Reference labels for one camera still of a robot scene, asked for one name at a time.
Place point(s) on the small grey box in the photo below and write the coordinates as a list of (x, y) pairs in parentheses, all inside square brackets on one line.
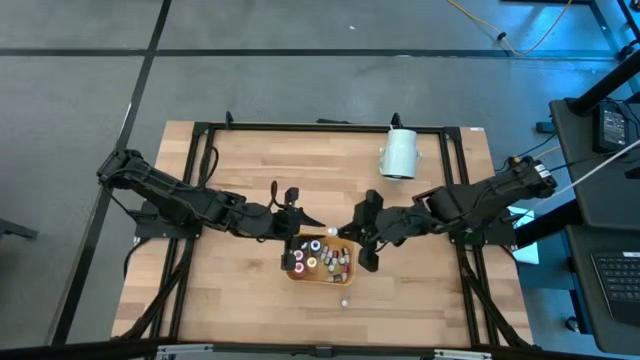
[(545, 128)]

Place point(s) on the black camera mounting bar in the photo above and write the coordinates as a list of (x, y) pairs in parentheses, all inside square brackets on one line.
[(320, 351)]

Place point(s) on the black caster wheel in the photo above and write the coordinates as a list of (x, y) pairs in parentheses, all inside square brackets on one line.
[(573, 325)]

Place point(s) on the black diagonal bar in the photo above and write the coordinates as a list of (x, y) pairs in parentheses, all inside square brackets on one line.
[(550, 225)]

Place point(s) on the black laptop keyboard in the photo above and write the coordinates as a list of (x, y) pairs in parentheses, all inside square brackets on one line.
[(620, 285)]

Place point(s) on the black table frame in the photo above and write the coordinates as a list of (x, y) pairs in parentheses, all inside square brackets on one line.
[(325, 128)]

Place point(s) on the white cylinder roll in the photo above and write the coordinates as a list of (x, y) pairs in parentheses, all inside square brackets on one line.
[(400, 152)]

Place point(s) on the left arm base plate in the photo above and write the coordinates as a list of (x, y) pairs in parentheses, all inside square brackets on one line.
[(150, 227)]

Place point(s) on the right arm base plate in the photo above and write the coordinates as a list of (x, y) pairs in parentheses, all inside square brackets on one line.
[(495, 236)]

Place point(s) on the thick black pole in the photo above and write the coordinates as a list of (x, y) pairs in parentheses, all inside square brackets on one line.
[(605, 85)]

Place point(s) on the black power device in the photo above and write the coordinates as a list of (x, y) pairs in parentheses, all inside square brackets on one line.
[(612, 127)]

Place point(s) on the large blue food coloring bottle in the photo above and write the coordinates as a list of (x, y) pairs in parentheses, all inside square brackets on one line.
[(315, 245)]

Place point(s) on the dark chair base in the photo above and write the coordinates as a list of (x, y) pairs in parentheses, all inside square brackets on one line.
[(15, 231)]

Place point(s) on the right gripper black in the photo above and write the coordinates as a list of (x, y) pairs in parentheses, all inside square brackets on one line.
[(385, 225)]

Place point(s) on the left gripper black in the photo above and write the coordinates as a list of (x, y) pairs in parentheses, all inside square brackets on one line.
[(270, 225)]

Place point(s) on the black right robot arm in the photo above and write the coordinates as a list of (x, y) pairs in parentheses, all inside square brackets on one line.
[(475, 200)]

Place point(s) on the black desk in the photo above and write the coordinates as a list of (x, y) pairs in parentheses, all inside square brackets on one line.
[(600, 200), (585, 300)]

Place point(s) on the yellow plastic bin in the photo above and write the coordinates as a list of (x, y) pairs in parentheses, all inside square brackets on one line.
[(352, 272)]

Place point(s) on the white-blue paper sheet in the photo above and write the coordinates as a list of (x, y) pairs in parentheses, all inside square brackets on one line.
[(527, 252)]

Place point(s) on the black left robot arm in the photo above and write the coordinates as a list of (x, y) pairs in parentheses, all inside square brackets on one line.
[(165, 192)]

